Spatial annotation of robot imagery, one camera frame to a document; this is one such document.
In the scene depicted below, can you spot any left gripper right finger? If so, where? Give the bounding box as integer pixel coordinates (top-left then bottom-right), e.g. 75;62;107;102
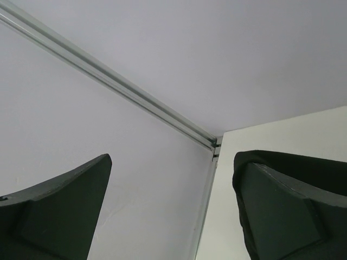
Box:
242;163;346;259

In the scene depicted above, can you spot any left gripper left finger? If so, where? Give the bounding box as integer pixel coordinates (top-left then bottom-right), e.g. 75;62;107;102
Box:
1;154;112;259

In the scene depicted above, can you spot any black printed t-shirt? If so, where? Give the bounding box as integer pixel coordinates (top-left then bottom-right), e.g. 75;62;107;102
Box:
233;150;346;259

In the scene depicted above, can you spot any left aluminium frame post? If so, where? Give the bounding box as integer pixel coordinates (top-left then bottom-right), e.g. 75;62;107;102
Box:
0;0;223;260

